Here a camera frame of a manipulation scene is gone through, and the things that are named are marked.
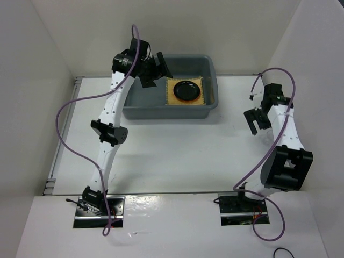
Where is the black round plate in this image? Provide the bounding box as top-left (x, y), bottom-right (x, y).
top-left (173, 81), bottom-right (200, 100)

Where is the bamboo woven mat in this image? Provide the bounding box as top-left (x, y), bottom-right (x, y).
top-left (166, 77), bottom-right (205, 106)

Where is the grey plastic bin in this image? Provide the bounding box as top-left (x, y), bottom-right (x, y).
top-left (123, 54), bottom-right (218, 120)

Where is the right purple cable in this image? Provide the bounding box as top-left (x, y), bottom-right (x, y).
top-left (232, 67), bottom-right (297, 241)

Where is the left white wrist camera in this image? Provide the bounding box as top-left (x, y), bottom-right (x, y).
top-left (144, 44), bottom-right (152, 61)

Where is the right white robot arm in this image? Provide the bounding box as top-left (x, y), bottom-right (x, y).
top-left (235, 83), bottom-right (313, 211)

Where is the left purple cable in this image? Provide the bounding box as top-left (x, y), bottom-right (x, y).
top-left (55, 24), bottom-right (142, 237)

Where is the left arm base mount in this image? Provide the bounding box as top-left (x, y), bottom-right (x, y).
top-left (65, 195), bottom-right (125, 228)

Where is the orange plastic plate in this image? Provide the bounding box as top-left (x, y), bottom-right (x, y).
top-left (176, 98), bottom-right (198, 103)

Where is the clear plastic cup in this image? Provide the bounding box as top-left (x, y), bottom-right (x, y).
top-left (262, 129), bottom-right (275, 147)

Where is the black cable loop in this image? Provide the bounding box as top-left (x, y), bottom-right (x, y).
top-left (273, 247), bottom-right (294, 258)

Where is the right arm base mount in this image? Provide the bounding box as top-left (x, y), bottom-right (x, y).
top-left (213, 191), bottom-right (270, 226)

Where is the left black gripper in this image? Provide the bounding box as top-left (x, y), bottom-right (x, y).
top-left (138, 52), bottom-right (172, 88)

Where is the purple cable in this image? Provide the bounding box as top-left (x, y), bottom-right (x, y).
top-left (55, 24), bottom-right (142, 237)
top-left (232, 67), bottom-right (297, 241)

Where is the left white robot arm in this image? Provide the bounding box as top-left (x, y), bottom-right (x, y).
top-left (82, 39), bottom-right (172, 215)

